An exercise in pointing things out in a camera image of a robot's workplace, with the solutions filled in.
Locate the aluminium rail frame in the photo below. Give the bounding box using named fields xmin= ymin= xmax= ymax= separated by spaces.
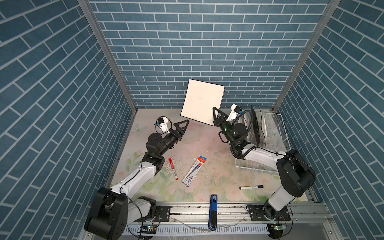
xmin=85 ymin=198 xmax=342 ymax=240

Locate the right circuit board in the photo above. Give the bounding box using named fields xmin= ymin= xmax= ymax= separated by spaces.
xmin=268 ymin=224 xmax=285 ymax=231

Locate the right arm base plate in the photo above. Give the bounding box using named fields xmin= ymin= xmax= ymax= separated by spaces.
xmin=246 ymin=205 xmax=291 ymax=222

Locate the left circuit board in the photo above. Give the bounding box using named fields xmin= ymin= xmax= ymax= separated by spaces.
xmin=138 ymin=226 xmax=158 ymax=236

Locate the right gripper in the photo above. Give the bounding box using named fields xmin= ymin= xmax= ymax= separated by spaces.
xmin=215 ymin=107 xmax=235 ymax=146

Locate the white square plate black rim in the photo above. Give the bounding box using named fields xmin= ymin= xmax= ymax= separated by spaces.
xmin=181 ymin=79 xmax=225 ymax=126

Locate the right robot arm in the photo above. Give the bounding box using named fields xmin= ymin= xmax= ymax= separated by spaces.
xmin=213 ymin=105 xmax=316 ymax=221

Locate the white cable duct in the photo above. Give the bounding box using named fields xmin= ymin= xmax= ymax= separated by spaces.
xmin=122 ymin=224 xmax=270 ymax=237

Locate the black white marker pen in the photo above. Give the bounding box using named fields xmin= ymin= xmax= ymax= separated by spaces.
xmin=239 ymin=185 xmax=264 ymax=190

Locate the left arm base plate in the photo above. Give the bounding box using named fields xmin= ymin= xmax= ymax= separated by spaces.
xmin=135 ymin=206 xmax=171 ymax=223

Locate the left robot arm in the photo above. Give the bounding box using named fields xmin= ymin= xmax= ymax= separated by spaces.
xmin=84 ymin=118 xmax=190 ymax=240

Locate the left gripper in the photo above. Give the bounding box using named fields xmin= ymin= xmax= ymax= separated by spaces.
xmin=157 ymin=121 xmax=188 ymax=159

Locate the white wire dish rack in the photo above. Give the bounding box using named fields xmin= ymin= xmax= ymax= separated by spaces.
xmin=235 ymin=108 xmax=291 ymax=173

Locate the blue black handheld device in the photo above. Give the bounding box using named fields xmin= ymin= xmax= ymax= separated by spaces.
xmin=208 ymin=195 xmax=218 ymax=231

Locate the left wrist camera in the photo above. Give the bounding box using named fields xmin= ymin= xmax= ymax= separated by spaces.
xmin=155 ymin=117 xmax=169 ymax=133

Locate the pen package red blue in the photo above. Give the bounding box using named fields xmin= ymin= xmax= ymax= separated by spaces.
xmin=182 ymin=156 xmax=207 ymax=187

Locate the red marker pen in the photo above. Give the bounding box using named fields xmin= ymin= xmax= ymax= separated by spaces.
xmin=169 ymin=158 xmax=179 ymax=181

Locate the circuit board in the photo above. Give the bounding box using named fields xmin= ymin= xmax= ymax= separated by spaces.
xmin=138 ymin=226 xmax=158 ymax=236
xmin=268 ymin=224 xmax=285 ymax=231

